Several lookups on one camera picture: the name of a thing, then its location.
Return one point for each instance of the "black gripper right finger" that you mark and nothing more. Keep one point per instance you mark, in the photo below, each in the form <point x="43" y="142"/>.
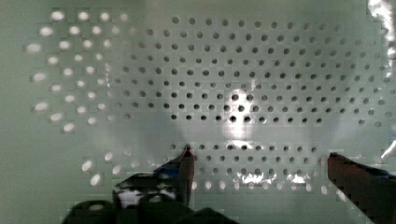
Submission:
<point x="372" y="190"/>

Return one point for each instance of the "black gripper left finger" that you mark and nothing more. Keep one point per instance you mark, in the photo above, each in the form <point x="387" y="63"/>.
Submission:
<point x="171" y="182"/>

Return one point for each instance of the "mint green oval strainer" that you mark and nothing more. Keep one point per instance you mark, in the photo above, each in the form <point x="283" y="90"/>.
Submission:
<point x="262" y="91"/>

